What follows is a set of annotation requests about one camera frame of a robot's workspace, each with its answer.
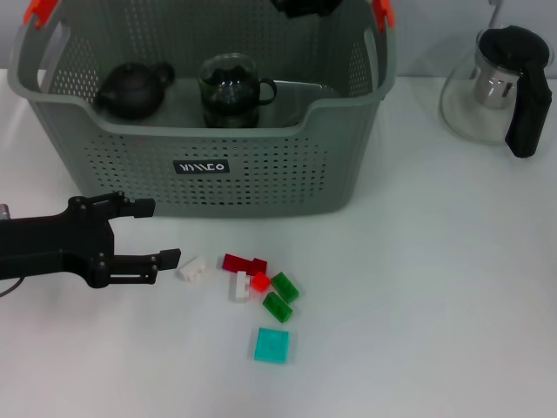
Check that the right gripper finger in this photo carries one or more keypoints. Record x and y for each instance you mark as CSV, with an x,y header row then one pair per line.
x,y
289,6
322,6

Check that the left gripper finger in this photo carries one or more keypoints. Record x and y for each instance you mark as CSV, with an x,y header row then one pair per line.
x,y
141,208
148,263

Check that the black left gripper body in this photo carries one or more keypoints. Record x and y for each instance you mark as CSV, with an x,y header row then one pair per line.
x,y
52,244

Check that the grey perforated plastic storage bin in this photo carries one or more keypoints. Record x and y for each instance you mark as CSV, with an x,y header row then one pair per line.
x,y
261,174

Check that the white toy brick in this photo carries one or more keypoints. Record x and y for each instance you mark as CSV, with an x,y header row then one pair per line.
x,y
238,289
192,268

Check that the dark red toy brick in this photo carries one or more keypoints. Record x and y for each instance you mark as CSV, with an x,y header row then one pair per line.
x,y
235,262

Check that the small red toy brick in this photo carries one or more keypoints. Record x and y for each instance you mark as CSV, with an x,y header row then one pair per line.
x,y
260,282

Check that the black clay teapot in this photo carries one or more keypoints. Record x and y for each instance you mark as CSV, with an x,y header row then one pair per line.
x,y
130,91

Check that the green toy brick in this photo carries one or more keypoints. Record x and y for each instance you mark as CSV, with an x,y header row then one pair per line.
x,y
285,287
277,307

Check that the teal square toy brick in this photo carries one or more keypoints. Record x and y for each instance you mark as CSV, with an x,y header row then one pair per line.
x,y
270,345

